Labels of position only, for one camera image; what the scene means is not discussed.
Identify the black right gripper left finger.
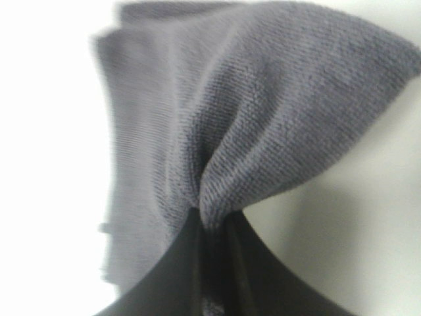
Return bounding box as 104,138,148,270
98,209,204,316

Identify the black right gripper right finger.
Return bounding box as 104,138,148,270
225,212,349,316

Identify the dark grey towel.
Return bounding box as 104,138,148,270
95,1,420,315

